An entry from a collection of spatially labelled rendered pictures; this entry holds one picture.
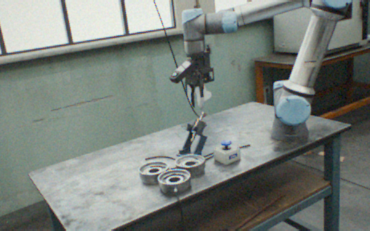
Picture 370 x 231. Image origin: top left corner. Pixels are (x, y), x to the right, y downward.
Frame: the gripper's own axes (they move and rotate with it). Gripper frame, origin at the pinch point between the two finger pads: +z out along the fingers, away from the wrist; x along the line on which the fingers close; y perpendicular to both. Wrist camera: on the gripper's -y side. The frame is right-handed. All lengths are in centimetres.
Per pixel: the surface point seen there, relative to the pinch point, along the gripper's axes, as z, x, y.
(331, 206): 56, -24, 52
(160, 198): 19.5, -19.1, -30.6
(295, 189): 44, -17, 37
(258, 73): 32, 129, 168
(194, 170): 16.8, -15.6, -14.4
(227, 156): 16.0, -16.8, -0.4
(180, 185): 16.4, -21.9, -24.5
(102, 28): -24, 156, 35
